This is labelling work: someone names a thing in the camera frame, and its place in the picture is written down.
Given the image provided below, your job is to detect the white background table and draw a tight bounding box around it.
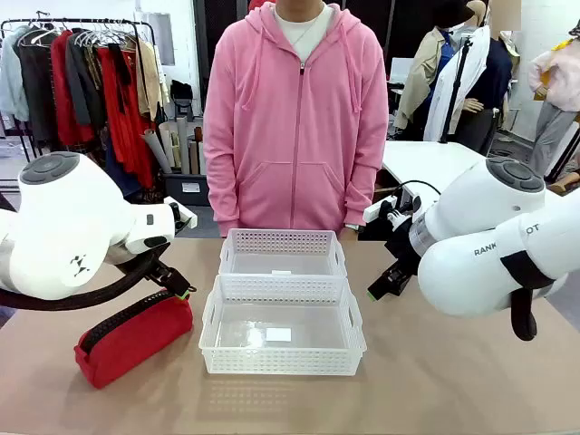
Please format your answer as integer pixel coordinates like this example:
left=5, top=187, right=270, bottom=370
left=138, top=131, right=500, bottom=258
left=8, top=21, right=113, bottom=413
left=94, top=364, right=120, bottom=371
left=382, top=140, right=499, bottom=196

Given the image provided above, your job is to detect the tall white cardboard tube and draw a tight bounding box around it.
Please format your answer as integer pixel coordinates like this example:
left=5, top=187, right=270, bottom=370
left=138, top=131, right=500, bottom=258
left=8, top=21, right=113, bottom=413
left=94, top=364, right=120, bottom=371
left=175, top=116, right=191, bottom=176

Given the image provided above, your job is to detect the pink sleeved right forearm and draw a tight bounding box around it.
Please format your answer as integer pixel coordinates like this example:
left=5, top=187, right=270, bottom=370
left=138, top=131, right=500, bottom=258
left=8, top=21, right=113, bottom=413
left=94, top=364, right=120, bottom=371
left=202, top=149, right=242, bottom=237

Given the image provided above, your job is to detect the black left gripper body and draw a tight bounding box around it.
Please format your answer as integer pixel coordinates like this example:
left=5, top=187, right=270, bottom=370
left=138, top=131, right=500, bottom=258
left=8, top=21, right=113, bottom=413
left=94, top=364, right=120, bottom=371
left=148, top=256, right=181, bottom=285

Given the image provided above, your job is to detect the black arm hose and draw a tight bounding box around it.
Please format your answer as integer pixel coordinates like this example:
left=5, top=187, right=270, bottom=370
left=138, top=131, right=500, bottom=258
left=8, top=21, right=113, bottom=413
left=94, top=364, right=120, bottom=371
left=0, top=253, right=160, bottom=312
left=499, top=251, right=556, bottom=342

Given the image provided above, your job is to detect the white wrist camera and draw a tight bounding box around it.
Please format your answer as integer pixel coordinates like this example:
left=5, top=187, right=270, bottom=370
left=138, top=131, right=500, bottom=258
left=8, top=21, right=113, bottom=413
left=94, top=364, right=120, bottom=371
left=163, top=196, right=198, bottom=229
left=363, top=195, right=421, bottom=227

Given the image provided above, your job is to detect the black storage box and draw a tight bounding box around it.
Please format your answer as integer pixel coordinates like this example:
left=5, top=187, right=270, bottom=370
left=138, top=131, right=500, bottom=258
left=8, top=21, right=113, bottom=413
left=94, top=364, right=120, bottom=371
left=162, top=171, right=212, bottom=208

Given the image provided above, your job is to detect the black clothes rack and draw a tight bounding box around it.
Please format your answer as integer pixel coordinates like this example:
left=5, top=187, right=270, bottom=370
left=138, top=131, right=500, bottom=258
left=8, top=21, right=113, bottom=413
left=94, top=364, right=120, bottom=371
left=0, top=17, right=160, bottom=214

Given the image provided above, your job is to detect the grey hanging coat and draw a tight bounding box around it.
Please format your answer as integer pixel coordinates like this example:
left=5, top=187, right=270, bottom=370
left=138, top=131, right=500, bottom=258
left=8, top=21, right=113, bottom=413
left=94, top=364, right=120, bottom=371
left=65, top=28, right=108, bottom=129

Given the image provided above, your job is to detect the mannequin with pink fluffy sweater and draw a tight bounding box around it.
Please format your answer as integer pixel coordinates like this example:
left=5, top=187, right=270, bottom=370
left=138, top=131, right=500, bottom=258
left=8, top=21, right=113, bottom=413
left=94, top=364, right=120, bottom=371
left=527, top=25, right=580, bottom=179

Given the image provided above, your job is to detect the red zippered pencil case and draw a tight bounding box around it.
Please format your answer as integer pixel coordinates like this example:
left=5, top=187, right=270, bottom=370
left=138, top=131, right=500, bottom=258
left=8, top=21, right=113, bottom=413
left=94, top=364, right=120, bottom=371
left=73, top=289, right=195, bottom=390

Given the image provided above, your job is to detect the pink sleeved left forearm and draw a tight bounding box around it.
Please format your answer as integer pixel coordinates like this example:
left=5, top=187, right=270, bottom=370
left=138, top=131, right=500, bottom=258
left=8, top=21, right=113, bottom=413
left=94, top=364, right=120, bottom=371
left=343, top=149, right=390, bottom=227

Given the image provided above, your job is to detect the grey paper roll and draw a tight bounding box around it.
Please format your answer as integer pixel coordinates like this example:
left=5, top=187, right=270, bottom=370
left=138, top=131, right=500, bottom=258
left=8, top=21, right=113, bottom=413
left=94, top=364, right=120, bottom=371
left=142, top=128, right=174, bottom=175

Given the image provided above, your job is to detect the person in pink hoodie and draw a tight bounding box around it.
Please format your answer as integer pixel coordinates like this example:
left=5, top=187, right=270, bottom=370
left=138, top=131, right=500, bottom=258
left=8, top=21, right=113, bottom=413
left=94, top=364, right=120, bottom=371
left=202, top=0, right=390, bottom=237

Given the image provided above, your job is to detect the mannequin with beige trench coat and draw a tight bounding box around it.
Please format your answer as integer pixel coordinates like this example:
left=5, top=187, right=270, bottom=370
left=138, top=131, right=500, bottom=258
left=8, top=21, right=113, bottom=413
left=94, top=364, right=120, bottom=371
left=391, top=0, right=475, bottom=133

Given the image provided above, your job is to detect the mannequin with navy garment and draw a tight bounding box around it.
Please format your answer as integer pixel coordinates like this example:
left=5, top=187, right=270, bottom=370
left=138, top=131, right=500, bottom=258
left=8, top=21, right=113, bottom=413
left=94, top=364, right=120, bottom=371
left=455, top=30, right=516, bottom=158

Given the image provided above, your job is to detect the black left arm hose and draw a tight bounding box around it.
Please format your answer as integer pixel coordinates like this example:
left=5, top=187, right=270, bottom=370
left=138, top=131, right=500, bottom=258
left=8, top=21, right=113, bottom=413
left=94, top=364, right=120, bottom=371
left=0, top=253, right=160, bottom=312

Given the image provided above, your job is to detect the large white perforated basket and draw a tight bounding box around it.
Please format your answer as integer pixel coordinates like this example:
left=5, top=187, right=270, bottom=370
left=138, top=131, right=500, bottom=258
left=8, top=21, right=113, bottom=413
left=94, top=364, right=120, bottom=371
left=198, top=273, right=367, bottom=376

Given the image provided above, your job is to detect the thin black camera cable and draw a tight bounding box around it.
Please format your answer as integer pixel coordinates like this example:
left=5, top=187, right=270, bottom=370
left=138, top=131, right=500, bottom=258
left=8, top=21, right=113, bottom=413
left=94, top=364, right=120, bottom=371
left=392, top=179, right=442, bottom=198

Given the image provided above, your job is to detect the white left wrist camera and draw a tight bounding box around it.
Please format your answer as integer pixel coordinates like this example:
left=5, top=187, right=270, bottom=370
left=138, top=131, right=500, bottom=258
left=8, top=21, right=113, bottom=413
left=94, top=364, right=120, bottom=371
left=163, top=196, right=198, bottom=229

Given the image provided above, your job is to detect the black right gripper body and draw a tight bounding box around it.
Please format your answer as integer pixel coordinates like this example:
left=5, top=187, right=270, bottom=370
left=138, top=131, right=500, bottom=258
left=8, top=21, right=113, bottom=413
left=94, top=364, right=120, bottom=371
left=383, top=217, right=423, bottom=285

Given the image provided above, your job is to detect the light blue hanging garment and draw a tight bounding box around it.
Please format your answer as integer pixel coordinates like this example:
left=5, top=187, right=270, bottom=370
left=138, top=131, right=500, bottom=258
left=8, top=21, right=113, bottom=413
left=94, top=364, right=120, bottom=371
left=0, top=24, right=29, bottom=122

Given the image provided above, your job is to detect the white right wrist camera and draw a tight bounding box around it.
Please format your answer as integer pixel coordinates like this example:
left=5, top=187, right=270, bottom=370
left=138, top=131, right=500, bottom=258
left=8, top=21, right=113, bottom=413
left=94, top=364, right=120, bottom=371
left=363, top=195, right=421, bottom=227

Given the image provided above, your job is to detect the small white perforated basket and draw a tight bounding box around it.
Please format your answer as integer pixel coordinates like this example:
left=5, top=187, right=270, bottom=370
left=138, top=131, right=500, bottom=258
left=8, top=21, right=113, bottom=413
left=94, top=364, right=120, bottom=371
left=217, top=228, right=349, bottom=278

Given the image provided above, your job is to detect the beige hanging garment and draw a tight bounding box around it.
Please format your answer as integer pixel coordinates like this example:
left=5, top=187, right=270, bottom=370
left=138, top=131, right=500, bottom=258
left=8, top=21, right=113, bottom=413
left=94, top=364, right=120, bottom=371
left=132, top=37, right=168, bottom=122

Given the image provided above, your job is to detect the dark brown hanging garment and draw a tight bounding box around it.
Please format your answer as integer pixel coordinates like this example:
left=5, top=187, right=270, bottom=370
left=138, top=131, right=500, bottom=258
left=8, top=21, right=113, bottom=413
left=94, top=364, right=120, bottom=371
left=16, top=30, right=61, bottom=142

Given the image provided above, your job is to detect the black right arm hose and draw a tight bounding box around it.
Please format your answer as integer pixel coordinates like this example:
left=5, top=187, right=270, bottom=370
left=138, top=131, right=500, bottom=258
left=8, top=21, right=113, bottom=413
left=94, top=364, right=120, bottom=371
left=499, top=251, right=556, bottom=342

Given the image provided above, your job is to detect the red hanging jacket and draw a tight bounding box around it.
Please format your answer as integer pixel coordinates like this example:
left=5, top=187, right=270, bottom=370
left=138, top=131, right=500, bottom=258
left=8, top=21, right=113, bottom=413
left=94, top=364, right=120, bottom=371
left=49, top=29, right=95, bottom=147

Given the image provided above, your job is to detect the mannequin with white shirt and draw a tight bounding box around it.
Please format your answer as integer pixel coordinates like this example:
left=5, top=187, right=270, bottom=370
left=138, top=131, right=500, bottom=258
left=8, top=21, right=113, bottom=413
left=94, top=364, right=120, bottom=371
left=422, top=24, right=493, bottom=142

